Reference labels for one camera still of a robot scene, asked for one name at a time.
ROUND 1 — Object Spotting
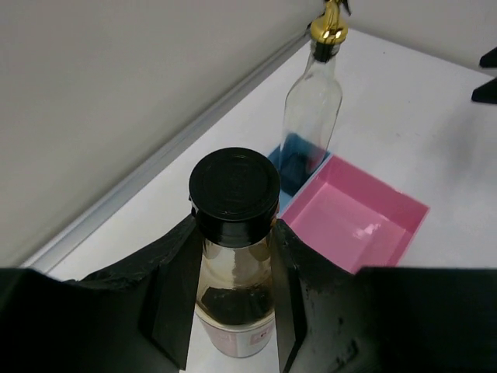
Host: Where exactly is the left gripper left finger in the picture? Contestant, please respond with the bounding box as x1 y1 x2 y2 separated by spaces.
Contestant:
1 217 202 372

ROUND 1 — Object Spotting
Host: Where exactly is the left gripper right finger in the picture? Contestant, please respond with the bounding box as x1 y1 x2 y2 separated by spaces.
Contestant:
271 221 496 372

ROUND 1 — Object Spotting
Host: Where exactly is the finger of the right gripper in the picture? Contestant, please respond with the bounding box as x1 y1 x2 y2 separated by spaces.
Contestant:
471 78 497 103
479 47 497 69

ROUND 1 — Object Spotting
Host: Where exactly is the black cap sauce bottle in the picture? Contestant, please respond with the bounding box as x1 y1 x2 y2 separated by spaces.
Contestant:
189 147 280 358

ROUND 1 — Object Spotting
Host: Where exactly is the gold spout glass bottle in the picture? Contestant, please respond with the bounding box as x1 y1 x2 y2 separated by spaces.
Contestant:
277 0 353 195

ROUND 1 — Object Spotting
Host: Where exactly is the pink plastic bin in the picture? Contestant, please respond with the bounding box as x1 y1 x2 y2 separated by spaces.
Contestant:
281 156 429 273

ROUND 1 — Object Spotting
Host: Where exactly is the blue plastic bin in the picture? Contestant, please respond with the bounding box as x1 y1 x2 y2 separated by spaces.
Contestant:
267 133 330 210

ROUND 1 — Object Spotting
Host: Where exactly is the aluminium frame rail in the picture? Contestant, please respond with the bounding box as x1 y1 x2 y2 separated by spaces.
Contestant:
20 33 309 273

